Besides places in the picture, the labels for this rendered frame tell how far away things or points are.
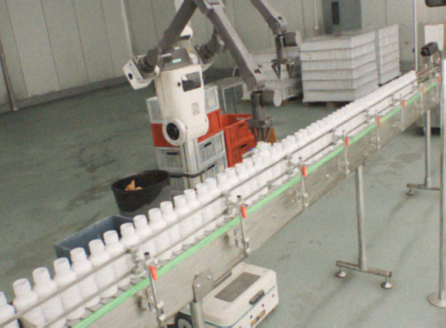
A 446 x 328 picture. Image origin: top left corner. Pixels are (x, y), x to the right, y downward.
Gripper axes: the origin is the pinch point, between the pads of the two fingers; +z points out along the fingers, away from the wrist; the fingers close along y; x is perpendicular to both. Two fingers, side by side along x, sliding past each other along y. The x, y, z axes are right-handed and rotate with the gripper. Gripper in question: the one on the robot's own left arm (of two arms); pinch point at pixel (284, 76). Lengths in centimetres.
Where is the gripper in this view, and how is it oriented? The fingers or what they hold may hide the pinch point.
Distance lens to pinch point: 238.4
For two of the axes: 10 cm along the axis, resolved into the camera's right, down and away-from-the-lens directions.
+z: 1.4, 9.5, 2.9
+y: -8.0, -0.7, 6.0
